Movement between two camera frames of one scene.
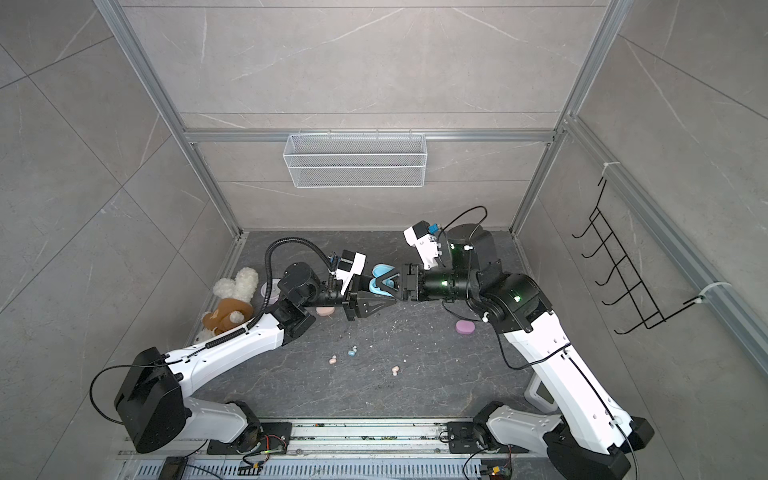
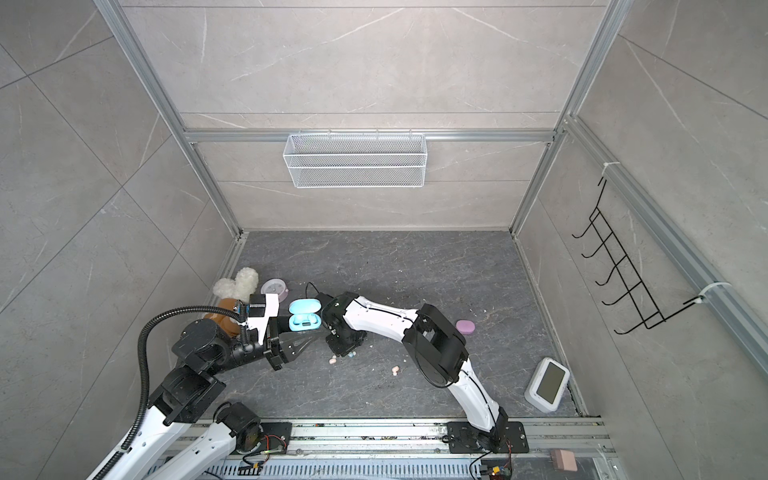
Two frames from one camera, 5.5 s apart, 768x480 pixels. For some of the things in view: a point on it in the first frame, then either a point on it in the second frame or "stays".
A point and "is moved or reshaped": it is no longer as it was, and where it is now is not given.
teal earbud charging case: (377, 270) is moved or reshaped
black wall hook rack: (625, 275) stays
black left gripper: (355, 304) -> (277, 348)
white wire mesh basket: (360, 160) stays
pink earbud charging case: (465, 327) stays
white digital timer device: (539, 396) stays
